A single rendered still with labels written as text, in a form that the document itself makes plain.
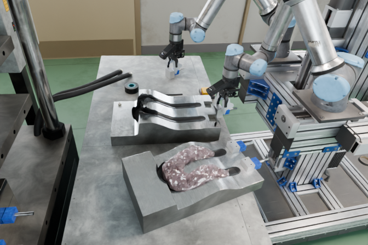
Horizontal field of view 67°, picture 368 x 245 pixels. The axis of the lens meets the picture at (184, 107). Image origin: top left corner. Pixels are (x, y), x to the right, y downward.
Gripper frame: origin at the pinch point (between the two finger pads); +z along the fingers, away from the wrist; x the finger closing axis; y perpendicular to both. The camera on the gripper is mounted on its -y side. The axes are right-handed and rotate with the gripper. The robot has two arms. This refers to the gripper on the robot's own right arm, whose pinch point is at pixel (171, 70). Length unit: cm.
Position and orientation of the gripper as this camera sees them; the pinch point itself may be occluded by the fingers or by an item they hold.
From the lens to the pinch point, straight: 176.1
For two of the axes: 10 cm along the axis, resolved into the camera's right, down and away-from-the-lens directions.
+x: -6.3, -5.1, 5.9
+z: -0.7, 7.9, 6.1
